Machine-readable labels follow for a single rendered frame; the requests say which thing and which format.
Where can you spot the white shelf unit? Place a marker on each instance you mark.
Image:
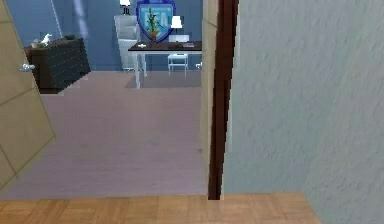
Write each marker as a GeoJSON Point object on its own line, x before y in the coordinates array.
{"type": "Point", "coordinates": [128, 40]}

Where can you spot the green house plant in pot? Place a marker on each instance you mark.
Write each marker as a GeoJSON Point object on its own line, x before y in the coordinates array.
{"type": "Point", "coordinates": [152, 28]}

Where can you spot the dark brown door frame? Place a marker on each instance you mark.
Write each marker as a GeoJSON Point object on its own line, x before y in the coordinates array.
{"type": "Point", "coordinates": [221, 100]}

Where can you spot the white figurine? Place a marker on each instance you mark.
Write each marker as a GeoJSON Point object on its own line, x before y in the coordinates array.
{"type": "Point", "coordinates": [46, 40]}

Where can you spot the dark top white leg table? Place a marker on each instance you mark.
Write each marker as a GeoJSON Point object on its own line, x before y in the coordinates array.
{"type": "Point", "coordinates": [160, 47]}

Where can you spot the dark brown chest of drawers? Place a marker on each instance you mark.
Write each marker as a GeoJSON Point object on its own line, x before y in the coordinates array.
{"type": "Point", "coordinates": [58, 63]}

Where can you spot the white shade black base lamp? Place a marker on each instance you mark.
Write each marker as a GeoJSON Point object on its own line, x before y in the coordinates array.
{"type": "Point", "coordinates": [125, 5]}

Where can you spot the tan panelled room door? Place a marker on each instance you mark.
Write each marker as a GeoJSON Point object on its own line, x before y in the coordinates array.
{"type": "Point", "coordinates": [20, 110]}

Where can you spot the white shade table lamp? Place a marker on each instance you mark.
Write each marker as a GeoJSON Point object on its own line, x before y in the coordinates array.
{"type": "Point", "coordinates": [176, 23]}

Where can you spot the blue shield wall sign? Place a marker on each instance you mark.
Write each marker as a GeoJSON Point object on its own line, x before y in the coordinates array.
{"type": "Point", "coordinates": [163, 20]}

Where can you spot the white chair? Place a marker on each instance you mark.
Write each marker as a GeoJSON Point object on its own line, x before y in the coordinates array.
{"type": "Point", "coordinates": [177, 60]}

